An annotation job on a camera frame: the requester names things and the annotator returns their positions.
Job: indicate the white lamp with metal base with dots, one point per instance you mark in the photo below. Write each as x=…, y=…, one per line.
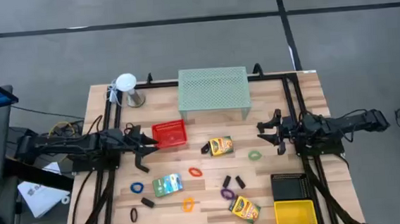
x=126, y=82

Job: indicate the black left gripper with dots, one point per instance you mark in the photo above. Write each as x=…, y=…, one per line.
x=128, y=141

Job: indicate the black mesh tray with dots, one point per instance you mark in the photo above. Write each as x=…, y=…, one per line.
x=290, y=187

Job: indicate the orange coil wristband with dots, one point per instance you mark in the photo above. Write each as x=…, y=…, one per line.
x=191, y=170

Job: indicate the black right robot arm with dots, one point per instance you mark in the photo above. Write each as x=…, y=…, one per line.
x=345, y=121

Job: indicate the white printed booklet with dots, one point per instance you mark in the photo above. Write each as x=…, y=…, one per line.
x=40, y=199

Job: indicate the yellow plastic bin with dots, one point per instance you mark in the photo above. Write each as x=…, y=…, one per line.
x=295, y=216

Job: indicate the black block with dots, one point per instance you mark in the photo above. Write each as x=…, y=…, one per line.
x=147, y=202

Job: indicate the green coil wristband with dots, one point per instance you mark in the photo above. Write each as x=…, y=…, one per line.
x=250, y=155

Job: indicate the red plastic basket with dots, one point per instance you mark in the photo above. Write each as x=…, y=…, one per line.
x=169, y=134

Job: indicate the small white paper sheet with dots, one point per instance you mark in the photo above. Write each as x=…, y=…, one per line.
x=53, y=168

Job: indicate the blue coil wristband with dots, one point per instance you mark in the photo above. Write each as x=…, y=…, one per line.
x=132, y=188

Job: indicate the black frame hook bracket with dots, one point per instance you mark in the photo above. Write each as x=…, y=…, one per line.
x=149, y=78
x=257, y=70

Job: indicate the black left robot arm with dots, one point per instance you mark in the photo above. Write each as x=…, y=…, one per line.
x=75, y=145

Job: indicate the green mesh shelf riser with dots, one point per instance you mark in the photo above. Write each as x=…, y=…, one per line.
x=213, y=88

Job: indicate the black aluminium table frame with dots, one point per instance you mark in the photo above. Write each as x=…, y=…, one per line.
x=159, y=84

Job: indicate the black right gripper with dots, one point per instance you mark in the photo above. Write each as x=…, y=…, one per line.
x=291, y=130

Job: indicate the black coil wristband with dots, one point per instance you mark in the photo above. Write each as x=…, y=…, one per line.
x=131, y=215

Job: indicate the purple coil wristband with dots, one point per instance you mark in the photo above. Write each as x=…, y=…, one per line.
x=223, y=194

